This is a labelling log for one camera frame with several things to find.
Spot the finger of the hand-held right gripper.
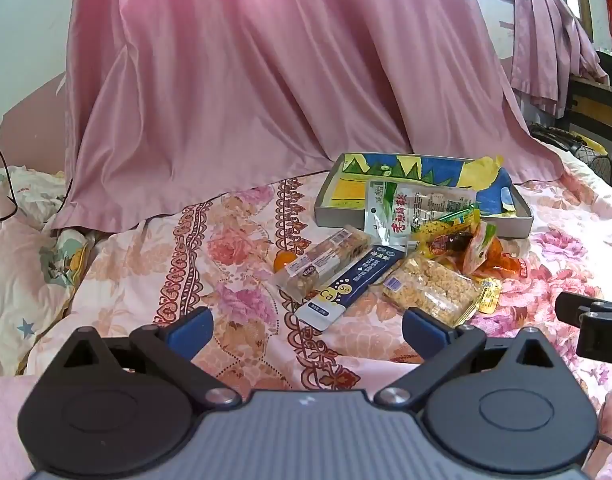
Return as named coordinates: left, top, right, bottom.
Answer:
left=555, top=291, right=612, bottom=327

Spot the cartoon print quilt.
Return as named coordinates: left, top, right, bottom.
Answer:
left=0, top=165, right=94, bottom=377

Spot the small yellow packet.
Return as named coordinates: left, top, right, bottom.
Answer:
left=476, top=277, right=503, bottom=315

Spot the large pink curtain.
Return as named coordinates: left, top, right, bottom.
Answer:
left=51, top=0, right=567, bottom=233

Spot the floral bed sheet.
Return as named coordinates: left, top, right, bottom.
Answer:
left=16, top=160, right=612, bottom=480

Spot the dark framed desk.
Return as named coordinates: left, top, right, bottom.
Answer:
left=528, top=75, right=612, bottom=161

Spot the yellow snack packet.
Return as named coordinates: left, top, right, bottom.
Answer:
left=411, top=219, right=474, bottom=262

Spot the green stick packet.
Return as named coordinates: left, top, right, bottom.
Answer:
left=437, top=208, right=475, bottom=225

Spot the orange jelly packet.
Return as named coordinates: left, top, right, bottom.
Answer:
left=486, top=254, right=530, bottom=282

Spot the grey box with coloured drawing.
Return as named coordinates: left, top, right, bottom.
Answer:
left=314, top=152, right=534, bottom=239

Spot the white green snack pouch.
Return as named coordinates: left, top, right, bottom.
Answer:
left=363, top=180, right=479, bottom=247

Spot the black cable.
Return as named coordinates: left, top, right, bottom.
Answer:
left=0, top=135, right=18, bottom=224

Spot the person's pink clothing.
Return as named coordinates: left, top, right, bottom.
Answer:
left=0, top=375, right=52, bottom=480

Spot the clear nut bar packet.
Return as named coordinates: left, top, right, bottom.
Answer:
left=275, top=226, right=376, bottom=304

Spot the black fan grille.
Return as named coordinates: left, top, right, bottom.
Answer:
left=578, top=152, right=612, bottom=187

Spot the blue white snack packet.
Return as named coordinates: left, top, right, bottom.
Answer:
left=294, top=244, right=412, bottom=332

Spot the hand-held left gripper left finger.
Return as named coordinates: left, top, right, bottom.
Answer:
left=61, top=306, right=242, bottom=407

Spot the clear puffed rice packet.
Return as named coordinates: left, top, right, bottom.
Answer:
left=382, top=252, right=482, bottom=329

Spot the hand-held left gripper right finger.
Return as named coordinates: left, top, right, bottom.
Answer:
left=376, top=307, right=557, bottom=408

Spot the tied pink curtain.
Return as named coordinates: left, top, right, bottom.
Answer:
left=510, top=0, right=609, bottom=117

